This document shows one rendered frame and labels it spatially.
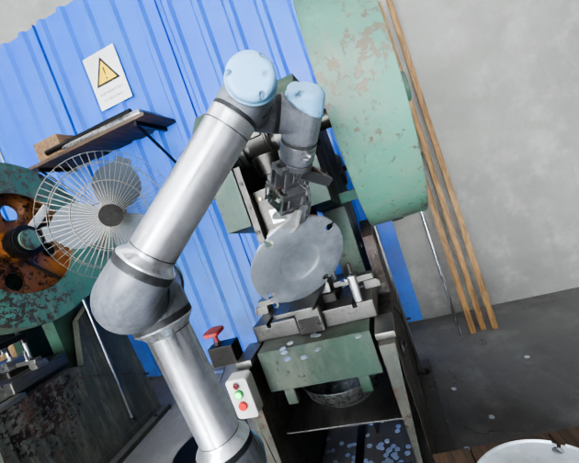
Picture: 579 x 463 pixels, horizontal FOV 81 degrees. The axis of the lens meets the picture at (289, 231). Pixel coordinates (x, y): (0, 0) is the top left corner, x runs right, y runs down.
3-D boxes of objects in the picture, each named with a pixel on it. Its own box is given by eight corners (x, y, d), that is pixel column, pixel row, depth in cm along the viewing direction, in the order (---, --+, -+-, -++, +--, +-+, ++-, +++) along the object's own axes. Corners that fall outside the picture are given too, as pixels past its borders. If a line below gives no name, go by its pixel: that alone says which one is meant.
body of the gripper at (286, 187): (263, 200, 81) (266, 156, 72) (292, 191, 85) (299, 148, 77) (281, 220, 76) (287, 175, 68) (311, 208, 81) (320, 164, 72)
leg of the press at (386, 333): (480, 536, 99) (387, 246, 91) (438, 536, 102) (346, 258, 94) (430, 363, 187) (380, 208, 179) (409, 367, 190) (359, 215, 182)
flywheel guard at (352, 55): (452, 228, 78) (340, -143, 71) (334, 261, 86) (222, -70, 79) (409, 195, 176) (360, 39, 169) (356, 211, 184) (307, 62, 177)
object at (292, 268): (299, 313, 106) (298, 311, 107) (359, 242, 102) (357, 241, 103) (230, 285, 87) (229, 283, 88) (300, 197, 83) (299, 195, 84)
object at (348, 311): (378, 316, 112) (372, 299, 112) (257, 343, 125) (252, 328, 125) (378, 286, 141) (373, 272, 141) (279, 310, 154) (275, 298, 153)
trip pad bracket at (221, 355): (249, 393, 117) (230, 342, 115) (225, 398, 120) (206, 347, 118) (255, 383, 123) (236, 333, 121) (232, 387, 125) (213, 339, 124)
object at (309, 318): (327, 346, 102) (312, 305, 101) (285, 355, 106) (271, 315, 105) (336, 312, 126) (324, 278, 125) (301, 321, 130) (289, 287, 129)
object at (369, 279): (380, 285, 123) (371, 258, 122) (336, 296, 127) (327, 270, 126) (380, 279, 128) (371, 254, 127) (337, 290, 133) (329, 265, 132)
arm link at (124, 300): (43, 333, 46) (229, 24, 46) (83, 310, 57) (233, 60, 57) (121, 372, 47) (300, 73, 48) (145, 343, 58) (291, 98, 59)
